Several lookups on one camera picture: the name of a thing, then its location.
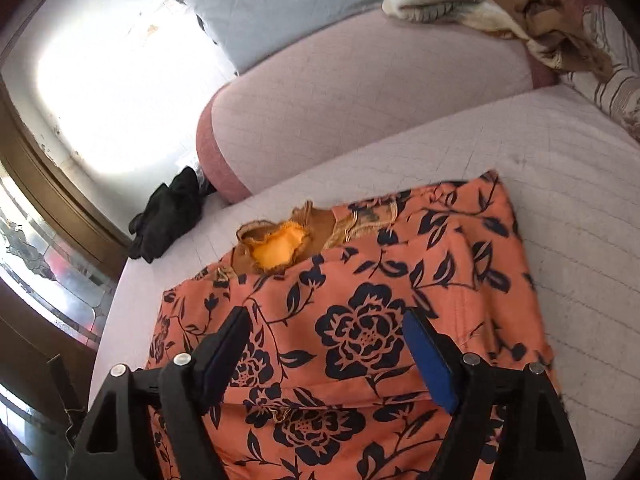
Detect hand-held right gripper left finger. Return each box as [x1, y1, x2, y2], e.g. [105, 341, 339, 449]
[70, 306, 251, 480]

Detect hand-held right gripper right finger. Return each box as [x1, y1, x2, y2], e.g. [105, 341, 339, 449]
[404, 309, 587, 480]

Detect orange floral garment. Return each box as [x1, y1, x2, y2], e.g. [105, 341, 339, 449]
[145, 170, 556, 480]

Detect black cloth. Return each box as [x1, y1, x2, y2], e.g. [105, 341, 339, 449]
[127, 166, 211, 263]

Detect bed with pink quilted cover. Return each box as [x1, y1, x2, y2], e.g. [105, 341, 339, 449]
[87, 85, 640, 480]

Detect wooden cabinet with glass door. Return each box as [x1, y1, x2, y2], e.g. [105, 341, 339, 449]
[0, 80, 133, 411]

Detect pink bolster cushion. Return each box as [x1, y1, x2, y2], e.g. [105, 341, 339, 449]
[196, 2, 558, 205]

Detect striped pillow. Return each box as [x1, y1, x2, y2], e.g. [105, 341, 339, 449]
[560, 5, 640, 141]

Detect grey-blue pillow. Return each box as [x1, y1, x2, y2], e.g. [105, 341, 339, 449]
[177, 0, 401, 76]

